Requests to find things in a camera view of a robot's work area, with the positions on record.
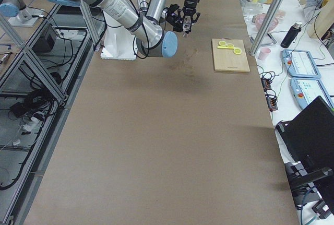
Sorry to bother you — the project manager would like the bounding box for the blue teach pendant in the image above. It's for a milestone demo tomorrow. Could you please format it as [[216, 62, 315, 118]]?
[[290, 77, 333, 110], [281, 49, 321, 78]]

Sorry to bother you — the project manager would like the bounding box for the yellow plastic knife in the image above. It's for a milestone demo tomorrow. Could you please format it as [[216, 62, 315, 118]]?
[[217, 46, 235, 50]]

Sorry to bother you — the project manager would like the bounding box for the steel measuring jigger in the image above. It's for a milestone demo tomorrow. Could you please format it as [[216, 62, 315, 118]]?
[[183, 16, 192, 38]]

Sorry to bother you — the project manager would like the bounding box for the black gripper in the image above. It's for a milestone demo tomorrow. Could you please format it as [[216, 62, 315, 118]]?
[[165, 4, 185, 32], [183, 0, 200, 23]]

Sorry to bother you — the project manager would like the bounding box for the pink plastic cup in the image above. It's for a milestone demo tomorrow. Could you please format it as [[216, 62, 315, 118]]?
[[258, 47, 271, 61]]

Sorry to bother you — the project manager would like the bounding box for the bamboo cutting board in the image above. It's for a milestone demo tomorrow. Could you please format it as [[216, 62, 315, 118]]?
[[212, 39, 250, 73]]

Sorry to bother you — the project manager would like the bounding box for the black monitor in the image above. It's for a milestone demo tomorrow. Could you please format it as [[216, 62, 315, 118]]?
[[275, 96, 333, 173]]

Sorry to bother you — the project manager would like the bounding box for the aluminium frame post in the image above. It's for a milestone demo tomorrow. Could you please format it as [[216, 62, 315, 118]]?
[[249, 0, 283, 56]]

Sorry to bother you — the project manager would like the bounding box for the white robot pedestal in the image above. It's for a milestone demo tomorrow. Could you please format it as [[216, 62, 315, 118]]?
[[101, 13, 138, 61]]

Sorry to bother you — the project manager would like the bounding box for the pink bowl with ice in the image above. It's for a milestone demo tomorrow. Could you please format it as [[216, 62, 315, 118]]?
[[254, 14, 279, 33]]

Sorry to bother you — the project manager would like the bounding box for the black thermos bottle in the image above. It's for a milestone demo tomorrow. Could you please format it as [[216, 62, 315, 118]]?
[[280, 21, 302, 49]]

